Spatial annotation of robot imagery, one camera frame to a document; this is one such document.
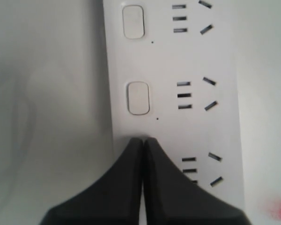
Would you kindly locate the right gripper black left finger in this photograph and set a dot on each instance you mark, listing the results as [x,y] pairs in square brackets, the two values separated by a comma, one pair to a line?
[114,199]

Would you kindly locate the white power strip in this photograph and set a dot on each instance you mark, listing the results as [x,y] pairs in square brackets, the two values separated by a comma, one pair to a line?
[172,77]

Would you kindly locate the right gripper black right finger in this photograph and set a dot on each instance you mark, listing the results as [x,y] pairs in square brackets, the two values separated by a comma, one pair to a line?
[173,199]

